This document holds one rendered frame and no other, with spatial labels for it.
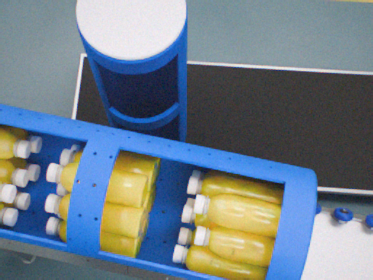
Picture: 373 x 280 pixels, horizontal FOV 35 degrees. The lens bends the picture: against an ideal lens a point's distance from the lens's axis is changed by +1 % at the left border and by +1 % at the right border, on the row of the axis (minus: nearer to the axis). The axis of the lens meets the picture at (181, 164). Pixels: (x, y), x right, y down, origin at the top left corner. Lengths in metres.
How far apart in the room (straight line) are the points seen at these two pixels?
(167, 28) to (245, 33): 1.23
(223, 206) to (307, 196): 0.17
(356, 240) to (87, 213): 0.67
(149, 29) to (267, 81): 1.02
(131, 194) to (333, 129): 1.36
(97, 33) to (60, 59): 1.19
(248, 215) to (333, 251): 0.35
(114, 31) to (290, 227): 0.68
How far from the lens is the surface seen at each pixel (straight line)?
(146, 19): 1.52
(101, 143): 1.19
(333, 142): 2.39
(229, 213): 1.17
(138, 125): 1.86
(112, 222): 1.22
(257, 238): 1.21
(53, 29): 2.76
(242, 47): 2.67
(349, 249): 1.47
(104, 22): 1.52
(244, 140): 2.33
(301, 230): 1.14
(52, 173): 1.23
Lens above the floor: 2.33
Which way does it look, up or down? 72 degrees down
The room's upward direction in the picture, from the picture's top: 1 degrees counter-clockwise
